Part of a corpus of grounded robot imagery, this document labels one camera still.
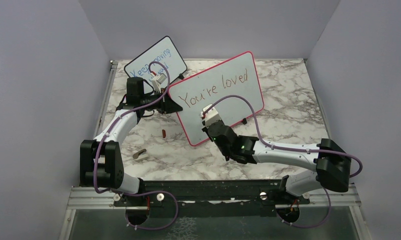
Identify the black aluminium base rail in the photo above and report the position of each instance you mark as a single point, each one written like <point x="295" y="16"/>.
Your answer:
<point x="210" y="199"/>

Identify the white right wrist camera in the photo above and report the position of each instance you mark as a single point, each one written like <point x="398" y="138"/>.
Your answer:
<point x="209" y="115"/>

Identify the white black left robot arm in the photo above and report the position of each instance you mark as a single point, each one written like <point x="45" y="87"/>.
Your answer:
<point x="101" y="164"/>

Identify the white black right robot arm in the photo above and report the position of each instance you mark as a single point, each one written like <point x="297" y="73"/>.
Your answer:
<point x="325" y="164"/>

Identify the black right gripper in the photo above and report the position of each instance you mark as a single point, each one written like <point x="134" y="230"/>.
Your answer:
<point x="205" y="129"/>

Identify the grey whiteboard eraser block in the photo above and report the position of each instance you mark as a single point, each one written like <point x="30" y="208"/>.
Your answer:
<point x="140" y="155"/>

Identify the pink framed whiteboard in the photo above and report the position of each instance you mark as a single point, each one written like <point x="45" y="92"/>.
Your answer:
<point x="234" y="88"/>

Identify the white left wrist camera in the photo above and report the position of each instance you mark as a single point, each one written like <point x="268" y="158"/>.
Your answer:
<point x="157" y="80"/>

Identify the black framed written whiteboard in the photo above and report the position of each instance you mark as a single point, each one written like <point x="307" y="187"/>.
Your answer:
<point x="161" y="56"/>

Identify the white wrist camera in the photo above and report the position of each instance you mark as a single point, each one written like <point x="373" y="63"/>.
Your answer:
<point x="157" y="80"/>
<point x="209" y="115"/>

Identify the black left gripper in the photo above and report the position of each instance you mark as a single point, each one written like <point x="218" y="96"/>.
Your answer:
<point x="167" y="105"/>

